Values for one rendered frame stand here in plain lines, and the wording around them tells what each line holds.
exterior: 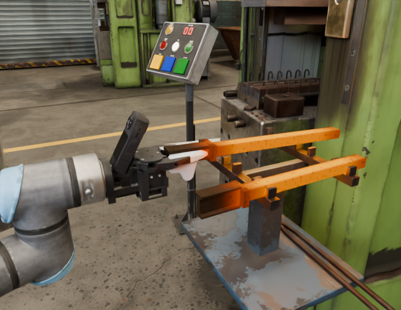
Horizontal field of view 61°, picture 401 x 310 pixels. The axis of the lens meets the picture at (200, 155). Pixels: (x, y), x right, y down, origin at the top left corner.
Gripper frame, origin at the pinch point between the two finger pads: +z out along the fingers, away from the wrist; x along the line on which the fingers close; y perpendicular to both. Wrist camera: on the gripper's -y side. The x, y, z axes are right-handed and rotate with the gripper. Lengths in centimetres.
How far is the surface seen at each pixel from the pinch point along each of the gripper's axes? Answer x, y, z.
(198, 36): -96, -14, 46
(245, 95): -56, 6, 47
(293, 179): 13.4, 3.7, 13.8
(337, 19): -21, -24, 54
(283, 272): 10.4, 30.7, 17.5
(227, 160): -1.9, 4.9, 7.9
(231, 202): 13.0, 5.5, 0.2
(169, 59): -107, -2, 35
